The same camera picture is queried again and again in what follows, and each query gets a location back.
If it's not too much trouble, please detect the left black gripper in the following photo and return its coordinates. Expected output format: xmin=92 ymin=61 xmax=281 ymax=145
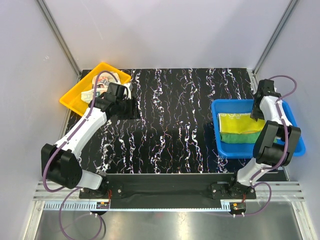
xmin=116 ymin=96 xmax=141 ymax=120

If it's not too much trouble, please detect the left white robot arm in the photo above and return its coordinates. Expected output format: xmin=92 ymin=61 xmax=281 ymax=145
xmin=40 ymin=82 xmax=140 ymax=198

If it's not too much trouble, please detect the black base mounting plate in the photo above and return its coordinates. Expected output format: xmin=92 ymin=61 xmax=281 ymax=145
xmin=79 ymin=173 xmax=256 ymax=211

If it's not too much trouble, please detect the purple cable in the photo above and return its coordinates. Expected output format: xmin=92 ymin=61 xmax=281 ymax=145
xmin=42 ymin=71 xmax=118 ymax=239
xmin=231 ymin=74 xmax=298 ymax=217

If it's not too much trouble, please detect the yellow patterned towel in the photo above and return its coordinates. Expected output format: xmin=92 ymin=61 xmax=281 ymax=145
xmin=217 ymin=113 xmax=265 ymax=134

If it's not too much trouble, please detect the yellow plastic tray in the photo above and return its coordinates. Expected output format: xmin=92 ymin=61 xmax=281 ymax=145
xmin=59 ymin=62 xmax=131 ymax=117

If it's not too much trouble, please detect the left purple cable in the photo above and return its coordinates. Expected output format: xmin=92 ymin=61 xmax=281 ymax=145
xmin=42 ymin=71 xmax=118 ymax=239

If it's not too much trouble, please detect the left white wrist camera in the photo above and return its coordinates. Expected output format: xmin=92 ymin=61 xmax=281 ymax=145
xmin=124 ymin=82 xmax=133 ymax=100

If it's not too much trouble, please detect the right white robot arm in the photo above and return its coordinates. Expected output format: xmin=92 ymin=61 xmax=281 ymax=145
xmin=226 ymin=75 xmax=301 ymax=199

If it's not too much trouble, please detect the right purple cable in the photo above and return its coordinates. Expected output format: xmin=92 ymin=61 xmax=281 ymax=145
xmin=231 ymin=74 xmax=298 ymax=217

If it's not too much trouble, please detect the aluminium frame rail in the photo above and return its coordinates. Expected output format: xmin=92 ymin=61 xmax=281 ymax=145
xmin=33 ymin=181 xmax=305 ymax=212

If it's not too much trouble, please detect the white red printed towel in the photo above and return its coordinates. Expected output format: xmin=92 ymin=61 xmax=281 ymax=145
xmin=80 ymin=72 xmax=121 ymax=104

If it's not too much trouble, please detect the green microfibre towel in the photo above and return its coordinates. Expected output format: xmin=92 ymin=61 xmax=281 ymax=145
xmin=220 ymin=132 xmax=285 ymax=145

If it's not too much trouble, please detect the blue plastic bin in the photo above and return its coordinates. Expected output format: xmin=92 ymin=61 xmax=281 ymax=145
xmin=211 ymin=98 xmax=307 ymax=159

